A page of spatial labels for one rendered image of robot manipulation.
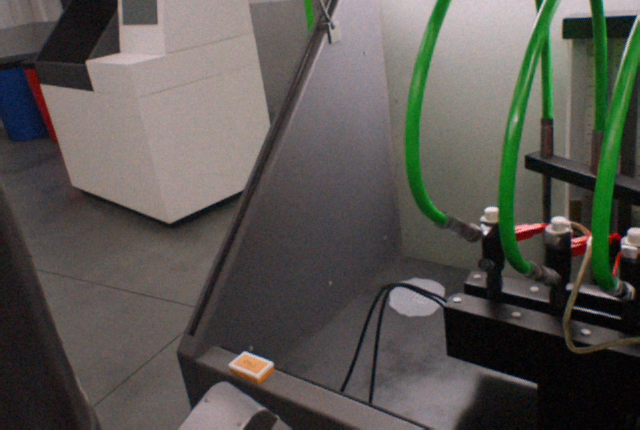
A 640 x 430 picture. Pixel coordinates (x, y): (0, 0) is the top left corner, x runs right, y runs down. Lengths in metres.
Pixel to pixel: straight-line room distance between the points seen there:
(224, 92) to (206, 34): 0.35
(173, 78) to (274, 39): 2.30
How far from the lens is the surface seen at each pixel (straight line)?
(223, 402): 0.34
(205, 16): 3.67
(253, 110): 3.89
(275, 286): 0.95
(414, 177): 0.59
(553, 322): 0.80
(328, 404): 0.74
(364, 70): 1.07
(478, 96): 1.06
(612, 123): 0.57
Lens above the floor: 1.43
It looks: 23 degrees down
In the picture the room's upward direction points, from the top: 8 degrees counter-clockwise
